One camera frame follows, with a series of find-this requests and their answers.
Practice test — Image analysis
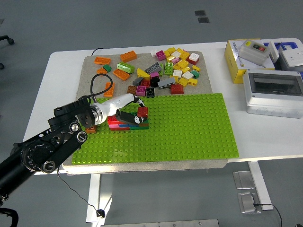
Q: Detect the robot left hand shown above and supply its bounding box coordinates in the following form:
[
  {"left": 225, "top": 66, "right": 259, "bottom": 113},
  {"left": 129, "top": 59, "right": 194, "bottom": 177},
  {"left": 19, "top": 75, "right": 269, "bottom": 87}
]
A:
[{"left": 100, "top": 93, "right": 146, "bottom": 125}]

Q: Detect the small red toy brick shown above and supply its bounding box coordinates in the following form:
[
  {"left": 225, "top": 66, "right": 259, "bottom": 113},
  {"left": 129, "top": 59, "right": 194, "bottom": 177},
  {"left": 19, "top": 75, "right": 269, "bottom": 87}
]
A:
[{"left": 137, "top": 106, "right": 149, "bottom": 118}]

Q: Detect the long orange toy brick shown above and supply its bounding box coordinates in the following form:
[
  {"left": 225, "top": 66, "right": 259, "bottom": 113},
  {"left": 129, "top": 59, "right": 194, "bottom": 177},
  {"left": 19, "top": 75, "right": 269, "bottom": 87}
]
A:
[
  {"left": 120, "top": 51, "right": 138, "bottom": 63},
  {"left": 104, "top": 82, "right": 116, "bottom": 97},
  {"left": 94, "top": 56, "right": 111, "bottom": 65},
  {"left": 113, "top": 69, "right": 131, "bottom": 81}
]

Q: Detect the long lime green toy brick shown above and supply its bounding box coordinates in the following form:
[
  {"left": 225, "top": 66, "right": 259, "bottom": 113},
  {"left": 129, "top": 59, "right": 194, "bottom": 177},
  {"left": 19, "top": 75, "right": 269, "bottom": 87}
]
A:
[{"left": 116, "top": 61, "right": 135, "bottom": 74}]

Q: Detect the yellow curved toy brick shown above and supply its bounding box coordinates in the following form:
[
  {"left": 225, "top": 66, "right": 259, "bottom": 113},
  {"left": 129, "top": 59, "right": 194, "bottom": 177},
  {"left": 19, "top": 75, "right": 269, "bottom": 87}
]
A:
[{"left": 136, "top": 68, "right": 151, "bottom": 80}]

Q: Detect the grey toy brick with holes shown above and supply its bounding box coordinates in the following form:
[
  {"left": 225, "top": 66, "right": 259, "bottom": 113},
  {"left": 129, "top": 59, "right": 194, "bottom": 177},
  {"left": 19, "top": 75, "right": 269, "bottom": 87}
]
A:
[{"left": 144, "top": 61, "right": 163, "bottom": 74}]

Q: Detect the long grey toy brick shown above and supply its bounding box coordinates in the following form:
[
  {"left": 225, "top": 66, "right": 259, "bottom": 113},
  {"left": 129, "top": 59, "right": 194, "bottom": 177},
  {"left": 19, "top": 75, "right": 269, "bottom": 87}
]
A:
[{"left": 157, "top": 77, "right": 177, "bottom": 89}]

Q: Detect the green studded baseplate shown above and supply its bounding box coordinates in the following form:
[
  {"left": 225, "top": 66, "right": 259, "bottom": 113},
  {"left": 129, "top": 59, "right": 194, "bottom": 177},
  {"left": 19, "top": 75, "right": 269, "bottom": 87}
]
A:
[{"left": 71, "top": 92, "right": 240, "bottom": 165}]

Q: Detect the grey-brown mat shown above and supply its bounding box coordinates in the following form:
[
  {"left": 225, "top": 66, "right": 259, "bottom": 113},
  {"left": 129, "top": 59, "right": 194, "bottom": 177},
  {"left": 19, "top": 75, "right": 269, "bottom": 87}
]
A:
[{"left": 62, "top": 51, "right": 229, "bottom": 175}]

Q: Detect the white table leg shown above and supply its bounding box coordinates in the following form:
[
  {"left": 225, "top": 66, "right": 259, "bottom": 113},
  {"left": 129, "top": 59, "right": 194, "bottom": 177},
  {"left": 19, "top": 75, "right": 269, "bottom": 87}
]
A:
[
  {"left": 247, "top": 161, "right": 274, "bottom": 211},
  {"left": 85, "top": 173, "right": 102, "bottom": 223}
]

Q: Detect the yellow cardboard box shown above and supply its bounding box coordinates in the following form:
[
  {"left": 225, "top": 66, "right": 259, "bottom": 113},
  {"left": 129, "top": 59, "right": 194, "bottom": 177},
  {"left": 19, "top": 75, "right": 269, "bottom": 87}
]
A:
[{"left": 224, "top": 39, "right": 276, "bottom": 85}]

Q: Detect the long metal floor plate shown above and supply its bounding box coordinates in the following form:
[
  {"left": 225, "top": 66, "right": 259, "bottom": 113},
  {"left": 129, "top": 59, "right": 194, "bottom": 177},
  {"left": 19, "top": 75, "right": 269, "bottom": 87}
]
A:
[{"left": 100, "top": 218, "right": 220, "bottom": 227}]

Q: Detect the black chair leg with caster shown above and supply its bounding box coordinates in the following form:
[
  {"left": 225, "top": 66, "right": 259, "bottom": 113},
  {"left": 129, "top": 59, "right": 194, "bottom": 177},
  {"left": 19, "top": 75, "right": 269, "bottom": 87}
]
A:
[{"left": 0, "top": 35, "right": 15, "bottom": 45}]

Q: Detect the black curved tube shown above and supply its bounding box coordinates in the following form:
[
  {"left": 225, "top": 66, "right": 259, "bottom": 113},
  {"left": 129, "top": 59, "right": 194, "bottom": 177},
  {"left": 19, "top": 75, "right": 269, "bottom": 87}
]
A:
[{"left": 0, "top": 207, "right": 19, "bottom": 227}]

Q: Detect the white box flap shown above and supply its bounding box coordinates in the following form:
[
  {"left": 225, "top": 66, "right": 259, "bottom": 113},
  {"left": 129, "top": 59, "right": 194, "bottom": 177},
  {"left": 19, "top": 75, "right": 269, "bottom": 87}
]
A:
[{"left": 269, "top": 40, "right": 280, "bottom": 62}]

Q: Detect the grey box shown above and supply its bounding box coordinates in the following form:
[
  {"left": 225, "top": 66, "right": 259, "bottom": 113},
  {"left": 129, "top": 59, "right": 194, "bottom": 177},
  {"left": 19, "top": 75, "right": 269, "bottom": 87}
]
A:
[{"left": 274, "top": 53, "right": 303, "bottom": 71}]

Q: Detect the black cable with plug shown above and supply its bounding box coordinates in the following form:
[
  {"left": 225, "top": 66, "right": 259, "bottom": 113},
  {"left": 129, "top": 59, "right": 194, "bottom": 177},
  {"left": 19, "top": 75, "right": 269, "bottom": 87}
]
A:
[{"left": 56, "top": 166, "right": 106, "bottom": 218}]

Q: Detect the white push button switch box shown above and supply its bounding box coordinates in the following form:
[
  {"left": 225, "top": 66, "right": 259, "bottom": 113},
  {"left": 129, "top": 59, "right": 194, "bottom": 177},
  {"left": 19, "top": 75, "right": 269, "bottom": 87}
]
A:
[{"left": 238, "top": 40, "right": 271, "bottom": 67}]

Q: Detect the white enclosure with clear lid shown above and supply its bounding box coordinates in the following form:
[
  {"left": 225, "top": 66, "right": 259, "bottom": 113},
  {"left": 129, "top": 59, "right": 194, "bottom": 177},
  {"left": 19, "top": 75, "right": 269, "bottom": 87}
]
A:
[{"left": 243, "top": 69, "right": 303, "bottom": 119}]

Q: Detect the white wall socket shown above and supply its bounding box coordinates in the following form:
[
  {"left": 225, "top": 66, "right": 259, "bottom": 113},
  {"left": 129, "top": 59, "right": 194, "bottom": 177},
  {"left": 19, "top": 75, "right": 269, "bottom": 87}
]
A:
[{"left": 278, "top": 48, "right": 303, "bottom": 68}]

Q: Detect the black cable on floor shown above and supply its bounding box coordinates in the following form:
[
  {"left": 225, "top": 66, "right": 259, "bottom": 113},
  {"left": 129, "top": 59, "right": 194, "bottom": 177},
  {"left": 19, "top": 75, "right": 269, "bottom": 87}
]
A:
[{"left": 252, "top": 202, "right": 284, "bottom": 227}]

